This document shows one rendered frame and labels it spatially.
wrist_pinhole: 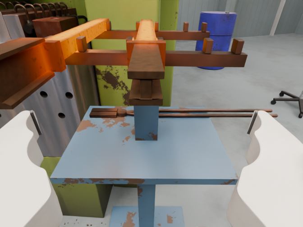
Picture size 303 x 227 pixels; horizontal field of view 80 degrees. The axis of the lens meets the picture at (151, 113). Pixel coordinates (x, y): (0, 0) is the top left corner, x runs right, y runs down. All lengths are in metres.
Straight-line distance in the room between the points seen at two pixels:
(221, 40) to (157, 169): 2.97
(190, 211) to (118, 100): 0.77
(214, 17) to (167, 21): 2.08
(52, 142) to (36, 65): 0.61
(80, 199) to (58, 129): 0.45
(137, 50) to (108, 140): 0.34
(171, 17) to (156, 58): 1.00
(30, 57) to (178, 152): 0.36
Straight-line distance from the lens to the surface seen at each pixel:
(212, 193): 1.31
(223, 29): 3.24
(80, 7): 1.15
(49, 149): 0.86
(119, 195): 1.26
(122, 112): 0.59
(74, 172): 0.45
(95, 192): 1.00
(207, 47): 0.30
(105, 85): 0.83
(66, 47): 0.29
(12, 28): 0.74
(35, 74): 0.24
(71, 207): 1.18
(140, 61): 0.16
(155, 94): 0.16
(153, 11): 0.72
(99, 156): 0.46
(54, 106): 0.71
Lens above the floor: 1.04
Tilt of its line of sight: 33 degrees down
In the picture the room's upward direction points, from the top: 1 degrees clockwise
